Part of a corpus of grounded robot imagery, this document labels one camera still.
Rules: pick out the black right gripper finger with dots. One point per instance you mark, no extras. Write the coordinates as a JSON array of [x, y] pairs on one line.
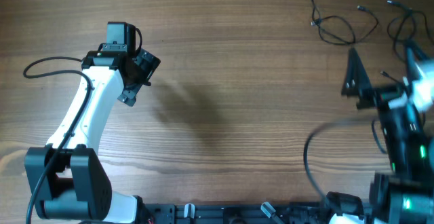
[[356, 81], [415, 57]]

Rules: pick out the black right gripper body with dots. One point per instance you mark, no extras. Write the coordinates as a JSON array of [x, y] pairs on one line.
[[378, 96]]

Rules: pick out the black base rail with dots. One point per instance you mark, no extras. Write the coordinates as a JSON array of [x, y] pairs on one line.
[[295, 213]]

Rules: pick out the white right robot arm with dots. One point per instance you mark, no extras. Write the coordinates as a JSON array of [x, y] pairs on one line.
[[406, 195]]

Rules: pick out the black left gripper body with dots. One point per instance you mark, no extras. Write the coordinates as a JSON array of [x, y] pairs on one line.
[[145, 66]]

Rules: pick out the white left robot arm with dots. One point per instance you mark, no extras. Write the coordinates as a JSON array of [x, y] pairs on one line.
[[66, 177]]

